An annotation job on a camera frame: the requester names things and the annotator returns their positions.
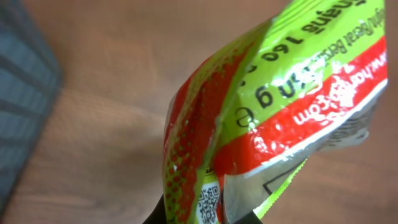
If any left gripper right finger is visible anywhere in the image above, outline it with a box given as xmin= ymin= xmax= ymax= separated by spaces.
xmin=233 ymin=212 xmax=263 ymax=224

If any green red snack bag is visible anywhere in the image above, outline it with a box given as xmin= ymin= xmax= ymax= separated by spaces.
xmin=162 ymin=0 xmax=387 ymax=223

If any grey plastic mesh basket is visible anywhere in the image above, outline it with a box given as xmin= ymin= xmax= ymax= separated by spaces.
xmin=1 ymin=1 xmax=62 ymax=213

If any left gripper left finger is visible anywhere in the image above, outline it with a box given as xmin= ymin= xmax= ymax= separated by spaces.
xmin=142 ymin=195 xmax=167 ymax=224

